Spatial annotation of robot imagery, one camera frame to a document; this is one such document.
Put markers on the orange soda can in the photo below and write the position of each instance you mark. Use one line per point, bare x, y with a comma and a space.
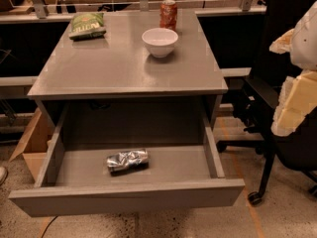
168, 14

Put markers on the grey drawer cabinet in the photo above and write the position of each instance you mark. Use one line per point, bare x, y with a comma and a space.
112, 92

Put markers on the green chip bag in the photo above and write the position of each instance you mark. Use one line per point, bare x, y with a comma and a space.
86, 26

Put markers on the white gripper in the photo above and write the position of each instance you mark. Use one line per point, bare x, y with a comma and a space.
306, 42

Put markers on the open grey top drawer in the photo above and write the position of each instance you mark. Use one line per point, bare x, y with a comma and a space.
184, 169

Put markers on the brown cardboard box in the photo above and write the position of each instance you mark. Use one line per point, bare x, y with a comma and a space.
34, 143

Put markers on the grey metal bracket left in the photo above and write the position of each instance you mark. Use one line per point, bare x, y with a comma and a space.
40, 8

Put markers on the white ceramic bowl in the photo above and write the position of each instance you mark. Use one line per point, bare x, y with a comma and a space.
160, 42

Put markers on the black office chair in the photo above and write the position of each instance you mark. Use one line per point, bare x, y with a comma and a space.
255, 103

